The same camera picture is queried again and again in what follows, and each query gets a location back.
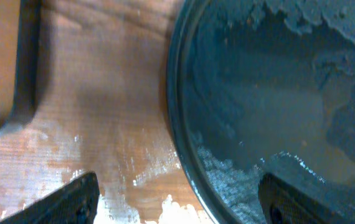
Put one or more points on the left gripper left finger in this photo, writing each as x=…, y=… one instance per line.
x=75, y=202

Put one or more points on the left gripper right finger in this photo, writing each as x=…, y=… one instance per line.
x=284, y=204

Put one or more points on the black rectangular water tray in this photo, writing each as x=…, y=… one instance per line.
x=19, y=48

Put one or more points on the round black serving tray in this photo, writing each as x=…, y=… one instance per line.
x=264, y=86

